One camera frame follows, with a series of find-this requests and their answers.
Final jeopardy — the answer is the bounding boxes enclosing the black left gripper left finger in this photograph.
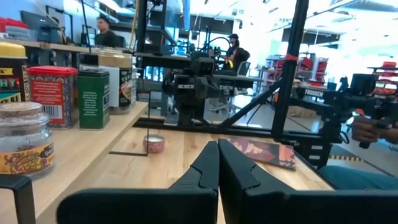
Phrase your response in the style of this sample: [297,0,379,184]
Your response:
[56,140,220,224]

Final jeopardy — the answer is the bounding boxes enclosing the person's hand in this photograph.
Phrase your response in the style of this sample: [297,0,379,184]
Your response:
[351,115,398,144]

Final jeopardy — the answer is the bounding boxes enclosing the wooden workbench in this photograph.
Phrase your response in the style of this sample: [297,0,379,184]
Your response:
[0,37,137,55]

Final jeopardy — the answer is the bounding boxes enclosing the furikake jar tan lid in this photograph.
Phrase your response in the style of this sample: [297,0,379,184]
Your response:
[98,49,134,115]

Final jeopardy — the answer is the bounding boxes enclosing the dark green spice tin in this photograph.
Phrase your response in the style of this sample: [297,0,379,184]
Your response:
[77,68,111,131]

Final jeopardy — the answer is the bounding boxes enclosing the yellow hose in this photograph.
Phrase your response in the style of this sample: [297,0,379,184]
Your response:
[129,0,140,47]

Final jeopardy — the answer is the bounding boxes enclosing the person's leg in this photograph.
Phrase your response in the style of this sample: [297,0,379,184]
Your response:
[317,164,398,191]

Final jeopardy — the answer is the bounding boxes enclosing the canyon illustration book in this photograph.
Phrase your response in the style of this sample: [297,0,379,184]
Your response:
[228,138,296,170]

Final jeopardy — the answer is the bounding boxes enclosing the person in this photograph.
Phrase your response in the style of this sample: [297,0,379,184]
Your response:
[94,16,121,48]
[223,33,251,73]

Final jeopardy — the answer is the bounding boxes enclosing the chili onion jar yellow lid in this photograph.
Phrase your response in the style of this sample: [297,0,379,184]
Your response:
[0,42,30,105]

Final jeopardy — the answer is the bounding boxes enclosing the wooden shelf riser black legs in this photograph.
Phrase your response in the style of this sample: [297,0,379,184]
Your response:
[0,90,152,224]

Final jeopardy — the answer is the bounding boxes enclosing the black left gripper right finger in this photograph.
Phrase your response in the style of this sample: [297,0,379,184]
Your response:
[218,138,398,224]

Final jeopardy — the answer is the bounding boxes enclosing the red bin shelving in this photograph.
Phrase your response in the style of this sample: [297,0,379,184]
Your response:
[267,52,331,88]

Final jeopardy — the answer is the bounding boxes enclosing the office chair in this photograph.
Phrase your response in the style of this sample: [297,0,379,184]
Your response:
[214,60,252,113]

